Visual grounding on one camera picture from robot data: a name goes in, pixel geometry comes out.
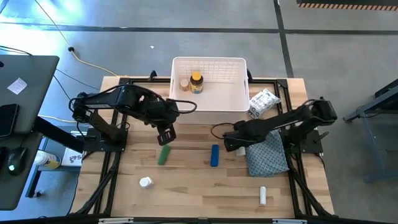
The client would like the silver metal bracket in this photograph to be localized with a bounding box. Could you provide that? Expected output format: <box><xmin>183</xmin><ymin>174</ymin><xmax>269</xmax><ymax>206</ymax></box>
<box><xmin>98</xmin><ymin>217</ymin><xmax>134</xmax><ymax>224</ymax></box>
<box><xmin>272</xmin><ymin>218</ymin><xmax>308</xmax><ymax>224</ymax></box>

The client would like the blue patterned cloth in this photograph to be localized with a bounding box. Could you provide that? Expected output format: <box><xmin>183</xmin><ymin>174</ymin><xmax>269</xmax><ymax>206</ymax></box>
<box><xmin>245</xmin><ymin>129</ymin><xmax>290</xmax><ymax>178</ymax></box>

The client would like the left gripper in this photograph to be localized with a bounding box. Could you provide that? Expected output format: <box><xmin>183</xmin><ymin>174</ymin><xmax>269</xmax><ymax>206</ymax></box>
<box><xmin>149</xmin><ymin>101</ymin><xmax>180</xmax><ymax>146</ymax></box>

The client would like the white sticky note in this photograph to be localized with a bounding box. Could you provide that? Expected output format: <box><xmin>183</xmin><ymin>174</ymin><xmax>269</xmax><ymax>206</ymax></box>
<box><xmin>6</xmin><ymin>77</ymin><xmax>28</xmax><ymax>96</ymax></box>

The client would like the white printed supply packet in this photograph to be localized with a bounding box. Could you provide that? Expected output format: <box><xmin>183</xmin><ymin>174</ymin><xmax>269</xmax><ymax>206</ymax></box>
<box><xmin>248</xmin><ymin>88</ymin><xmax>282</xmax><ymax>119</ymax></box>

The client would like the blue bandage roll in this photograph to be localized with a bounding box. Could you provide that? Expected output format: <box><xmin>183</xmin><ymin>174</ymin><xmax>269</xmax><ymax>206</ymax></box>
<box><xmin>210</xmin><ymin>144</ymin><xmax>220</xmax><ymax>167</ymax></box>

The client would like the black floor cable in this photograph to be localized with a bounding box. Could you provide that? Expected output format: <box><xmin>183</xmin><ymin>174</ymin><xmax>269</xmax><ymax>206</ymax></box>
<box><xmin>0</xmin><ymin>45</ymin><xmax>32</xmax><ymax>56</ymax></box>
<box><xmin>52</xmin><ymin>68</ymin><xmax>100</xmax><ymax>110</ymax></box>

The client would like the white plastic basket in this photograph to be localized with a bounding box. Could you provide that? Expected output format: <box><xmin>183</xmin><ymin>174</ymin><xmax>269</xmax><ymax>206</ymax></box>
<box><xmin>169</xmin><ymin>56</ymin><xmax>251</xmax><ymax>125</ymax></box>

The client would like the yellow extension cord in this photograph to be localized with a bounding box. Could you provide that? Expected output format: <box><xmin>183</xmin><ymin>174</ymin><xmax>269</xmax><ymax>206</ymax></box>
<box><xmin>37</xmin><ymin>114</ymin><xmax>77</xmax><ymax>124</ymax></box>

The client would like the grey desk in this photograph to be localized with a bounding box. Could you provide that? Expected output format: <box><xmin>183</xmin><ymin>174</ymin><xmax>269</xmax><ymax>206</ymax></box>
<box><xmin>0</xmin><ymin>55</ymin><xmax>60</xmax><ymax>212</ymax></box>

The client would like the green bandage roll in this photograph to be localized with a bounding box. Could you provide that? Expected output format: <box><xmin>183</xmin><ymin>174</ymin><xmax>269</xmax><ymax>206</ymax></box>
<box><xmin>157</xmin><ymin>144</ymin><xmax>172</xmax><ymax>166</ymax></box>

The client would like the grey-blue metal cart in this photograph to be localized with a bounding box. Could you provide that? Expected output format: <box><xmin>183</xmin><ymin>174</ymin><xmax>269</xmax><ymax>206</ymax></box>
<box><xmin>343</xmin><ymin>79</ymin><xmax>398</xmax><ymax>184</ymax></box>

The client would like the black computer mouse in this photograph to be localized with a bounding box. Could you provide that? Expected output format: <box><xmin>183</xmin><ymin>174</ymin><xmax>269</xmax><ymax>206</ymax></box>
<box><xmin>6</xmin><ymin>146</ymin><xmax>28</xmax><ymax>177</ymax></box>

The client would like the white plastic bottle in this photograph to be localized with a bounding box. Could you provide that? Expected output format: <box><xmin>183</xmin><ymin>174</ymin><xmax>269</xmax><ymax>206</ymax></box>
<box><xmin>139</xmin><ymin>176</ymin><xmax>154</xmax><ymax>189</ymax></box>

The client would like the amber bottle yellow cap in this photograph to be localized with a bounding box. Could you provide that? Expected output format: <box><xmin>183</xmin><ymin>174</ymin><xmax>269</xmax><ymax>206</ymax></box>
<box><xmin>189</xmin><ymin>71</ymin><xmax>205</xmax><ymax>95</ymax></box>

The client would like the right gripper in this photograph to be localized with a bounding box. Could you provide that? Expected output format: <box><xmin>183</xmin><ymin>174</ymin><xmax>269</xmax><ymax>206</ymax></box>
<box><xmin>223</xmin><ymin>119</ymin><xmax>261</xmax><ymax>153</ymax></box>

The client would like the white printed box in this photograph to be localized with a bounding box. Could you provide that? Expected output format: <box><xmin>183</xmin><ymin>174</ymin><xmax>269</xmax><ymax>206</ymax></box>
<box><xmin>61</xmin><ymin>147</ymin><xmax>86</xmax><ymax>167</ymax></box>

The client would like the black aluminium table frame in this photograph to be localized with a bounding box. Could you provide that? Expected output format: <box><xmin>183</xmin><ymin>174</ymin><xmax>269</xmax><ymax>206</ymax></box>
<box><xmin>70</xmin><ymin>76</ymin><xmax>336</xmax><ymax>224</ymax></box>

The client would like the yellow floor cable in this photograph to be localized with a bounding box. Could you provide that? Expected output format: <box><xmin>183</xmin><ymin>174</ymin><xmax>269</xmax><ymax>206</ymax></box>
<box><xmin>34</xmin><ymin>0</ymin><xmax>121</xmax><ymax>77</ymax></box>

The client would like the hazard striped floor mat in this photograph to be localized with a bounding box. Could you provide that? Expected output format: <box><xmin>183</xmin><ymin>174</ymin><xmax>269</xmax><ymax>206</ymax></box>
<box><xmin>296</xmin><ymin>0</ymin><xmax>398</xmax><ymax>12</ymax></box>

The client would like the white and yellow bottle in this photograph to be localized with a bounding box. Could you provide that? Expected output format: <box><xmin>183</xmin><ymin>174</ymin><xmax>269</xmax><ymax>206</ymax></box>
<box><xmin>34</xmin><ymin>150</ymin><xmax>62</xmax><ymax>170</ymax></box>

